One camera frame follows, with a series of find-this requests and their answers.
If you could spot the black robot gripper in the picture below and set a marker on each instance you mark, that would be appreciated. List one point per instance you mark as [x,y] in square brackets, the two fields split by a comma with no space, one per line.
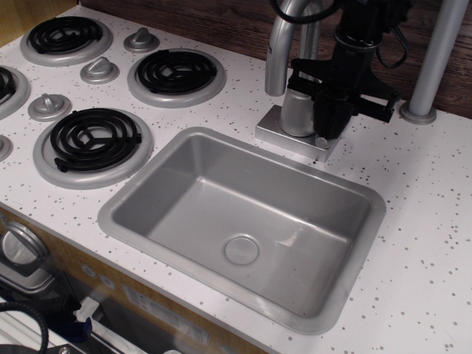
[345,85]

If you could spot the silver faucet lever handle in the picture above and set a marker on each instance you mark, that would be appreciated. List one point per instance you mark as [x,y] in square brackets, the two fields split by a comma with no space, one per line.
[321,142]

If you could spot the grey support pole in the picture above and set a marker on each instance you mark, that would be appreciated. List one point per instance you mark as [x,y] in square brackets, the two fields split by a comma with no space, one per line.
[420,109]

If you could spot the silver curved faucet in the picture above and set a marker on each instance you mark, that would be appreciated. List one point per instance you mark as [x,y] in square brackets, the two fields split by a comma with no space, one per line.
[290,126]

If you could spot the grey plastic sink basin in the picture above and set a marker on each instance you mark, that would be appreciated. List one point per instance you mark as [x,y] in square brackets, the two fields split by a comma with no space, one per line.
[279,237]

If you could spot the back right stove burner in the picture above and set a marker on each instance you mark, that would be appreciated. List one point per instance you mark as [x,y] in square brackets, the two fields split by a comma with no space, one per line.
[176,78]

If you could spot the silver knob back right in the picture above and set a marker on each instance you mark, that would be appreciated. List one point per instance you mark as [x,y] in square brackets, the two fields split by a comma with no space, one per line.
[141,41]

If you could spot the silver knob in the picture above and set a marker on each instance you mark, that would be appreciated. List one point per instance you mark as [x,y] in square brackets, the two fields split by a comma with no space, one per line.
[141,41]
[100,71]
[49,107]

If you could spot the silver knob middle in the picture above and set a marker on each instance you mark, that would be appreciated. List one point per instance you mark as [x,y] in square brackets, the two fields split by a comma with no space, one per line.
[100,71]

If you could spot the front right stove burner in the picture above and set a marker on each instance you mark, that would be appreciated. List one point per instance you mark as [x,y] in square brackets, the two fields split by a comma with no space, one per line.
[92,148]

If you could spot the back left stove burner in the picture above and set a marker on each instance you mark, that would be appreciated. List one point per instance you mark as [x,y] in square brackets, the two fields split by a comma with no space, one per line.
[66,41]

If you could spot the silver knob front left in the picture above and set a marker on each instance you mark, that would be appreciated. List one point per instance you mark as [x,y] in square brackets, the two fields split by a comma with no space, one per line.
[49,107]

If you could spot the left edge stove burner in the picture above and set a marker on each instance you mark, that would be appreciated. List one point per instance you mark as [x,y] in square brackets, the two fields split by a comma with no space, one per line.
[15,90]

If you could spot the silver knob left edge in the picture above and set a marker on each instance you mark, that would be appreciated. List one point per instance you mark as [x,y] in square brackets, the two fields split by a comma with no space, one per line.
[6,147]

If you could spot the silver round oven dial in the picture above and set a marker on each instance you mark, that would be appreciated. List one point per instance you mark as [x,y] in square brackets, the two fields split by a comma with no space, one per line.
[21,249]

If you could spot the silver oven door handle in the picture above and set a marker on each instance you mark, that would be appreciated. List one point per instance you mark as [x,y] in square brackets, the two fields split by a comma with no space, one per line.
[38,283]

